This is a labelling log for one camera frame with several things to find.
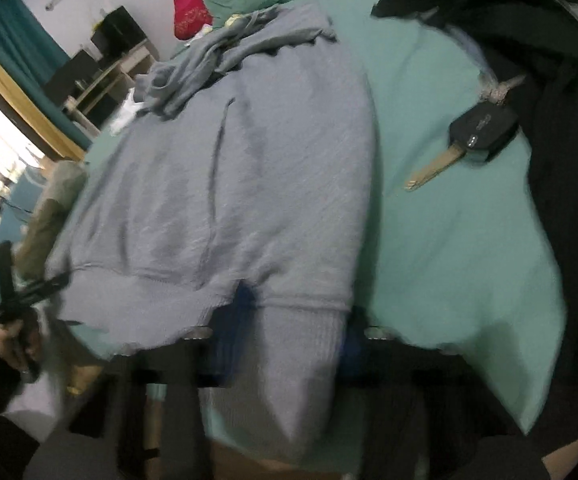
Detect person's left hand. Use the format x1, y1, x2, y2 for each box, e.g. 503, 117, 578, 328
0, 310, 42, 385

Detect wooden desk with black boxes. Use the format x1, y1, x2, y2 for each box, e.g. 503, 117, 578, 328
43, 5, 161, 132

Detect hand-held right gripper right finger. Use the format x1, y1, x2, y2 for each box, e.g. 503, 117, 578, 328
338, 309, 522, 480

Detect beige fuzzy cloth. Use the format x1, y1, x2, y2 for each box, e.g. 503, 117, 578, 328
13, 160, 89, 282

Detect grey hoodie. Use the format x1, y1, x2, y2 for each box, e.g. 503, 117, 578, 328
44, 2, 381, 467

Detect small white cloth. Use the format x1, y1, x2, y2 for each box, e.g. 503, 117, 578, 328
108, 89, 146, 137

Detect red patterned pillow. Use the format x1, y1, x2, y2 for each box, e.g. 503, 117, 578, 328
173, 0, 256, 41

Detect black garment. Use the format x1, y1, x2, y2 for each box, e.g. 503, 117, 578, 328
371, 0, 578, 461

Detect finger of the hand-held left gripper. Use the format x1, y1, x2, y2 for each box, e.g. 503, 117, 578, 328
0, 241, 71, 325

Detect teal bed sheet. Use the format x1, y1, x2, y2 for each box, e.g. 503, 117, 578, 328
59, 0, 570, 478

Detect teal curtain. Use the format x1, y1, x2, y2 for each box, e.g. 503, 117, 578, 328
0, 0, 96, 157

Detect black car key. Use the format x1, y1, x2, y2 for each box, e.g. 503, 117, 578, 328
403, 104, 520, 192

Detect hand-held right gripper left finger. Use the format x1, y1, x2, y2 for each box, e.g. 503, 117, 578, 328
72, 287, 259, 480

